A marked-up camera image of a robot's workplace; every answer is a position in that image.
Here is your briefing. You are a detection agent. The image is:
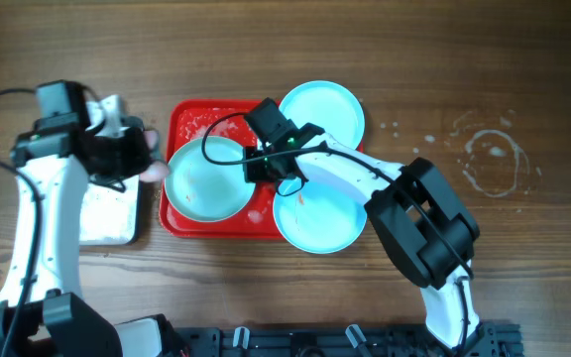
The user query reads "red plastic tray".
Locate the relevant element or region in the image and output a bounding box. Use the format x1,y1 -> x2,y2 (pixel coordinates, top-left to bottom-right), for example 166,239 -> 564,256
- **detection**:
159,99 -> 283,240

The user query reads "black soapy water tray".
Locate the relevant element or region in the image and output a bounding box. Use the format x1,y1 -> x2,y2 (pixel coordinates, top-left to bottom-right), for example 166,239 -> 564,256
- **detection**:
77,116 -> 146,247

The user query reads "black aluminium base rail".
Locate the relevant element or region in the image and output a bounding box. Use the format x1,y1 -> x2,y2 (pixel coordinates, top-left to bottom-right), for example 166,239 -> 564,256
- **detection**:
176,322 -> 524,357

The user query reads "light blue plate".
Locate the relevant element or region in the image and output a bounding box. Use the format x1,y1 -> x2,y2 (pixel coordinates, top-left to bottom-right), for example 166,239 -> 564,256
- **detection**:
279,80 -> 365,149
164,136 -> 256,223
273,178 -> 367,254

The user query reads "pink green sponge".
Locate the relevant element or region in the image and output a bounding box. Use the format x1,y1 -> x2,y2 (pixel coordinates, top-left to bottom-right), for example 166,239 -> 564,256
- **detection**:
139,130 -> 170,182

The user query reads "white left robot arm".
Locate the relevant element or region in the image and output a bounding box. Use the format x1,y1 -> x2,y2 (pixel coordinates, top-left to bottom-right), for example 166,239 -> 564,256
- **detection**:
0,80 -> 190,356

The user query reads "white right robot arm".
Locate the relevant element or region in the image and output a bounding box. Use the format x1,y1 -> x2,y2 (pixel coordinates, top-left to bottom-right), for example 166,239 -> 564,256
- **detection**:
243,98 -> 480,356

